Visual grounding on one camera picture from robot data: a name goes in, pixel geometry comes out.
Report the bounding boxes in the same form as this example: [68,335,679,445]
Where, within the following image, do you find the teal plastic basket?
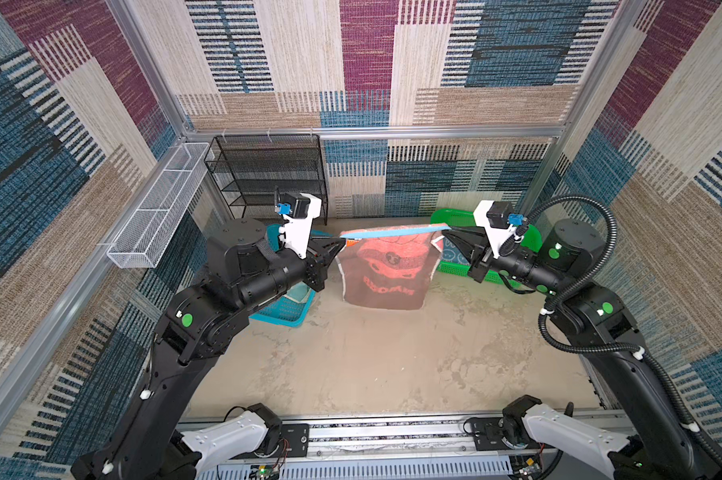
[249,224,316,328]

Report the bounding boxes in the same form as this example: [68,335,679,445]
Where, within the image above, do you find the red pink towel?
[336,223,449,311]

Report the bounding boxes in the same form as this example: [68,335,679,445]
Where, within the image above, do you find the light blue patterned towel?
[441,238,469,267]

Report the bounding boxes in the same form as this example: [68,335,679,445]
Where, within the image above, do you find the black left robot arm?
[71,219,346,479]

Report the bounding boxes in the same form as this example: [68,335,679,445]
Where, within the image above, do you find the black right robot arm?
[444,219,722,479]

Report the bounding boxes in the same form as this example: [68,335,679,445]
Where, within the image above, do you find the green plastic basket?
[428,207,543,287]

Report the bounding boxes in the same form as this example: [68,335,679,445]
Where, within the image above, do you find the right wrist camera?
[473,200,529,259]

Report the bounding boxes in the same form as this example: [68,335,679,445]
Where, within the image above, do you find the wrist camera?
[473,200,529,259]
[275,190,322,259]

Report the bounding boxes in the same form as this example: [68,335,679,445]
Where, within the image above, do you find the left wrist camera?
[275,190,322,259]

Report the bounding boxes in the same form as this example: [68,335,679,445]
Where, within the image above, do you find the black corrugated cable hose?
[516,194,722,480]

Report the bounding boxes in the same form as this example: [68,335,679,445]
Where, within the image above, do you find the black wire shelf rack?
[206,134,328,221]

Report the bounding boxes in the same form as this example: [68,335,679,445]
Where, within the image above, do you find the white wire mesh tray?
[107,143,210,269]

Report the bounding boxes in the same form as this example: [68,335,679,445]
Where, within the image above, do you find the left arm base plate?
[232,423,310,461]

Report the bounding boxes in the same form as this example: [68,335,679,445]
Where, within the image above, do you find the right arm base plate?
[462,416,557,454]

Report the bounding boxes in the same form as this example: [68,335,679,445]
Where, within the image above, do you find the aluminium front rail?
[126,409,650,480]

